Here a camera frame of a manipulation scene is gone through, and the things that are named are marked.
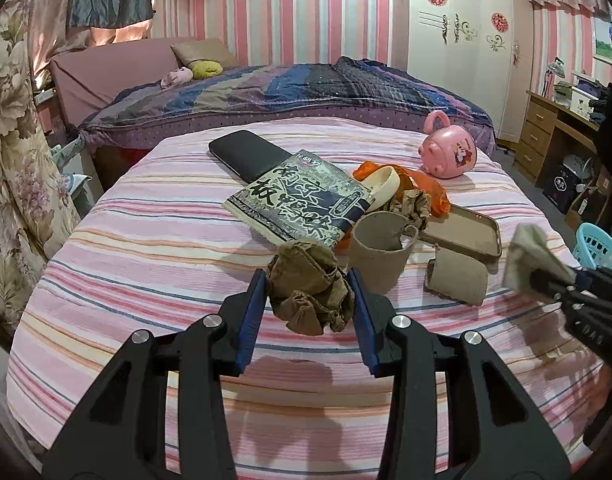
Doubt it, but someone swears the brown tray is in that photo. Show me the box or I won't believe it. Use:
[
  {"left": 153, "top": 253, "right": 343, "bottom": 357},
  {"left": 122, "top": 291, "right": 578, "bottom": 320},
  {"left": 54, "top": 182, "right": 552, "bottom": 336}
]
[{"left": 419, "top": 204, "right": 502, "bottom": 264}]

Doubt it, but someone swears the white wardrobe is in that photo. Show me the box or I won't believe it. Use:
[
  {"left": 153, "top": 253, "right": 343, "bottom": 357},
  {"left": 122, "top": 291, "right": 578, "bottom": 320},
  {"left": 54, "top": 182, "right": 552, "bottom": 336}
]
[{"left": 408, "top": 0, "right": 534, "bottom": 143}]

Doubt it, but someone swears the yellow plush toy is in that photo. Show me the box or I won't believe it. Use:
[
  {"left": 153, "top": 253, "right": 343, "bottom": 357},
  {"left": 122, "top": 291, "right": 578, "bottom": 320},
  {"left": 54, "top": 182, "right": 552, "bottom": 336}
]
[{"left": 189, "top": 60, "right": 223, "bottom": 80}]

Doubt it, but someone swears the wooden desk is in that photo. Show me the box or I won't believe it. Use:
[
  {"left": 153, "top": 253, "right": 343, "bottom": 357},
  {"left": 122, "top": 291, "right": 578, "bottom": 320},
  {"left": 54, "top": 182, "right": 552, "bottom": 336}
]
[{"left": 513, "top": 92, "right": 612, "bottom": 229}]

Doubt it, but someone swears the printed snack bag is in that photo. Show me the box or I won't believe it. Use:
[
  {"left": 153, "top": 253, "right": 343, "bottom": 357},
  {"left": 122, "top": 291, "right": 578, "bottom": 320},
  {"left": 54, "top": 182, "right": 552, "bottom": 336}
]
[{"left": 223, "top": 150, "right": 374, "bottom": 249}]

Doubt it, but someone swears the pink plush toy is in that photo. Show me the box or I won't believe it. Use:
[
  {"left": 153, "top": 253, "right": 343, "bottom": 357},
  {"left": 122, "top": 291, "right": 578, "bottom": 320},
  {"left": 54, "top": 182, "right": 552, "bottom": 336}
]
[{"left": 159, "top": 67, "right": 193, "bottom": 89}]

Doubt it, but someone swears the black phone case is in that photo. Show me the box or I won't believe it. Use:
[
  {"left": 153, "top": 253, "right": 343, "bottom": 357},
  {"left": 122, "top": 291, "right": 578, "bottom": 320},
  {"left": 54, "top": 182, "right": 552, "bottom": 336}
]
[{"left": 208, "top": 130, "right": 292, "bottom": 183}]

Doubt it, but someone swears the framed photo right wall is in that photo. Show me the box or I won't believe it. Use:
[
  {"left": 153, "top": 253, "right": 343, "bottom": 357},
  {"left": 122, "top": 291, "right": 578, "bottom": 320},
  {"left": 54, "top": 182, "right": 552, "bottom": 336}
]
[{"left": 592, "top": 6, "right": 612, "bottom": 65}]

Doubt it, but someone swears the pink striped bed cover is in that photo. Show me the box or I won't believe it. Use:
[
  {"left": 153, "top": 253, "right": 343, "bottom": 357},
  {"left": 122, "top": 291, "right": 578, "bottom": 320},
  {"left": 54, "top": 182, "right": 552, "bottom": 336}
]
[{"left": 7, "top": 129, "right": 610, "bottom": 479}]

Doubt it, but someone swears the pink piggy bank mug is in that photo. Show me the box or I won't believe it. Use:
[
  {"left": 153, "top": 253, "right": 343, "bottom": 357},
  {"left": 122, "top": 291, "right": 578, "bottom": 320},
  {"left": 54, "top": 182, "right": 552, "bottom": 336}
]
[{"left": 419, "top": 110, "right": 477, "bottom": 180}]

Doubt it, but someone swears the small brown paper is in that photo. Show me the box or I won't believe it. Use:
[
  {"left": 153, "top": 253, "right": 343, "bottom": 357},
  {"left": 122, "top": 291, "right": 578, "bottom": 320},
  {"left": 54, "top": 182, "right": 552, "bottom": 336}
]
[{"left": 388, "top": 188, "right": 431, "bottom": 231}]

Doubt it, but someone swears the light blue trash basket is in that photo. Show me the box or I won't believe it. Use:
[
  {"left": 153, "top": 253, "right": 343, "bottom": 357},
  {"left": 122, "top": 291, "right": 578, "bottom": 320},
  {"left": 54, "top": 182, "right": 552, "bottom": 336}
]
[{"left": 572, "top": 222, "right": 612, "bottom": 269}]

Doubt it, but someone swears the floral curtain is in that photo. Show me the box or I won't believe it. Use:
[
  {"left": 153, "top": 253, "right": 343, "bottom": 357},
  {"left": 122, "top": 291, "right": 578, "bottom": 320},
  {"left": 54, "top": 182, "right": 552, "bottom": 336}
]
[{"left": 0, "top": 0, "right": 80, "bottom": 349}]

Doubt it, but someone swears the purple bed with quilt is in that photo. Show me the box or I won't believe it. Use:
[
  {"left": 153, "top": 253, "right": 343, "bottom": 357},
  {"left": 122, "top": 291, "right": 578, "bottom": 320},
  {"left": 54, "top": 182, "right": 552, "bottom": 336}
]
[{"left": 50, "top": 38, "right": 496, "bottom": 188}]

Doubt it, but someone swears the brown cardboard cup sleeve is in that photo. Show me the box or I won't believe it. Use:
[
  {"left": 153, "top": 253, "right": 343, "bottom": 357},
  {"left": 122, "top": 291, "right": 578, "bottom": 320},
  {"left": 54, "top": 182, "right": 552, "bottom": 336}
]
[{"left": 348, "top": 211, "right": 419, "bottom": 295}]

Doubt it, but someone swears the black box under desk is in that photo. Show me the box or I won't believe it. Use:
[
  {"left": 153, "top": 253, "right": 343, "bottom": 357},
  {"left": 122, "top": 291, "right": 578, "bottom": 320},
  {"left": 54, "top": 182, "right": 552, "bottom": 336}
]
[{"left": 543, "top": 166, "right": 583, "bottom": 214}]

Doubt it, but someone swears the tan pillow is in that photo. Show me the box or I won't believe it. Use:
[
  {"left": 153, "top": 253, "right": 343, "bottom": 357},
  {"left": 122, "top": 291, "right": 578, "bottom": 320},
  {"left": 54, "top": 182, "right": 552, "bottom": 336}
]
[{"left": 170, "top": 38, "right": 239, "bottom": 70}]

